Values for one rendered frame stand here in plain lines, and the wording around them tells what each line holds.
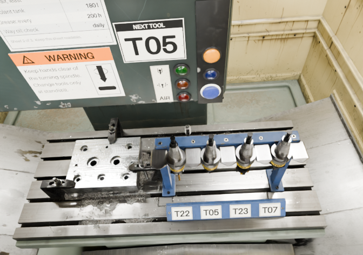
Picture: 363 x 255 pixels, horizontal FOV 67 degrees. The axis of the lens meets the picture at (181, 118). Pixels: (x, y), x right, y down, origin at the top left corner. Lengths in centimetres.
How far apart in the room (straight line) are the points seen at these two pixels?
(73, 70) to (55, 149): 99
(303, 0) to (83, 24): 140
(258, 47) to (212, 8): 141
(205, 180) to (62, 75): 83
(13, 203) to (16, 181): 12
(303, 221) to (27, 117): 178
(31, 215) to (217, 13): 113
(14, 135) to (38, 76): 135
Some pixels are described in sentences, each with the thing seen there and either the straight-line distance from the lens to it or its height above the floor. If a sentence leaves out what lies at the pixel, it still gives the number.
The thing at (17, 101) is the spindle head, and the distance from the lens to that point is 58.
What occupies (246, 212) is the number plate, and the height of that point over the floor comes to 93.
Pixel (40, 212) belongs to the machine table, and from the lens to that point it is 131.
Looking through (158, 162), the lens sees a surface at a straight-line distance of 88.
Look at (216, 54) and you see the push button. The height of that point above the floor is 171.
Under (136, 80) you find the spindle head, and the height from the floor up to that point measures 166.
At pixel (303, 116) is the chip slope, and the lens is 161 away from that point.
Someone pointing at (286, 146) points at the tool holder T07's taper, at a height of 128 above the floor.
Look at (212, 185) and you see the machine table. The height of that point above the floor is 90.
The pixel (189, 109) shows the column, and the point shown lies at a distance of 154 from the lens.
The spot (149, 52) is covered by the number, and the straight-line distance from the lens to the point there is 43.
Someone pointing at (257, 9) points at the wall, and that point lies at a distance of 164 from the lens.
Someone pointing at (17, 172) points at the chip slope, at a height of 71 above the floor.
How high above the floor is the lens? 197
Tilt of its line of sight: 51 degrees down
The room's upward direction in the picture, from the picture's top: 6 degrees counter-clockwise
